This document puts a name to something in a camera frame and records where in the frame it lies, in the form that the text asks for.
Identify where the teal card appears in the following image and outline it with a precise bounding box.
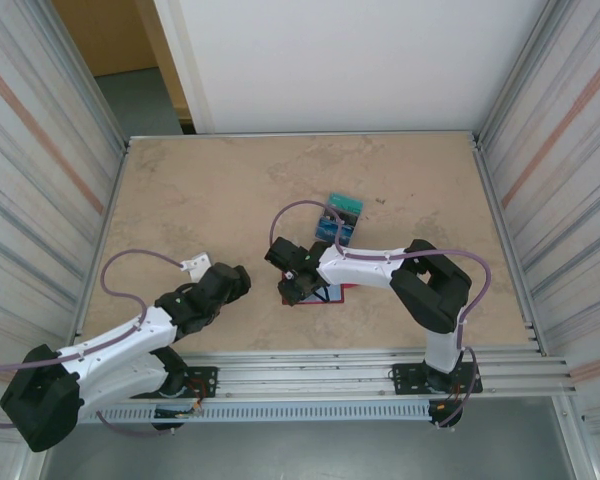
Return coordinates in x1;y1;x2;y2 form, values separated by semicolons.
326;192;366;214

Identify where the brown wooden door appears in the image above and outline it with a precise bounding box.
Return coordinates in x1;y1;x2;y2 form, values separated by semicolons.
52;0;194;124

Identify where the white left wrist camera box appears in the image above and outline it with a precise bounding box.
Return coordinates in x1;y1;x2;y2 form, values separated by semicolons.
179;252;213;282

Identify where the aluminium rail frame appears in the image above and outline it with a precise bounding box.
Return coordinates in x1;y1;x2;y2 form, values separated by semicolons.
32;349;579;404

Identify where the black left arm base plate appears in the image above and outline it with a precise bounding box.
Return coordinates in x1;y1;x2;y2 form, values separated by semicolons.
128;366;219;400

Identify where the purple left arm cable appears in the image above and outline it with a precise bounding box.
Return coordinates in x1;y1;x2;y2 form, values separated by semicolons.
0;249;191;437

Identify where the grey slotted cable duct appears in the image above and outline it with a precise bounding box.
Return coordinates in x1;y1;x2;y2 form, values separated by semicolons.
52;402;434;425

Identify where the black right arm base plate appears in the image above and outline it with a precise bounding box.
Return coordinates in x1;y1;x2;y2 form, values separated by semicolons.
390;362;483;396

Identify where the translucent enclosure side panel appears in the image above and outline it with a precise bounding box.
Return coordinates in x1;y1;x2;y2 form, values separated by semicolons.
479;0;600;480
0;0;129;480

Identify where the white door frame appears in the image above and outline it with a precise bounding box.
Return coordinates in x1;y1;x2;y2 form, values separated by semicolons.
152;0;216;136

